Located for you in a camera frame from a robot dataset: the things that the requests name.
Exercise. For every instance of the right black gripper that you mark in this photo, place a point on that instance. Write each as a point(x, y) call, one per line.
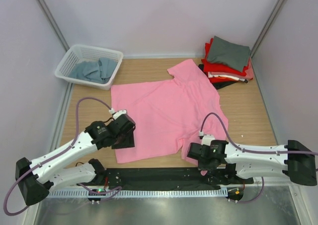
point(202, 167)

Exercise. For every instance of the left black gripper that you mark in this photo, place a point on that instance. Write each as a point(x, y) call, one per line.
point(128, 142)

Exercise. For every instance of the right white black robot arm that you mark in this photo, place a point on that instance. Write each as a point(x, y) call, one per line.
point(292, 160)

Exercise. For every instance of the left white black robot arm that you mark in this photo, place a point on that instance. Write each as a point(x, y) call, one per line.
point(38, 177)

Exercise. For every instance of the blue-grey t shirt in basket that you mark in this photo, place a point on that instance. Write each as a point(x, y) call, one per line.
point(94, 71)

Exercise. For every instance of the white plastic basket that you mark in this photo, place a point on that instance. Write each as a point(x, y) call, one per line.
point(80, 53)

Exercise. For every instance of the white folded t shirt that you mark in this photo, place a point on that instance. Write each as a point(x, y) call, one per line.
point(229, 77)

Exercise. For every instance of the red folded t shirt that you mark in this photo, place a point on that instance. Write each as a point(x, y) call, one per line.
point(207, 65)

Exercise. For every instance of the light pink folded t shirt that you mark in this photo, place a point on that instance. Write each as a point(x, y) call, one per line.
point(219, 69)

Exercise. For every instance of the grey folded t shirt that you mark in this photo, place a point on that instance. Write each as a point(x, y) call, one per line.
point(230, 54)

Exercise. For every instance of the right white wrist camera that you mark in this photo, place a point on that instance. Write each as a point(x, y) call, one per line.
point(206, 139)

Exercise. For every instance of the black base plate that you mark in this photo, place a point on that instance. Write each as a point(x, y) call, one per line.
point(168, 179)

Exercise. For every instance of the white slotted cable duct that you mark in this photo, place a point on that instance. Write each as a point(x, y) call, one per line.
point(82, 193)

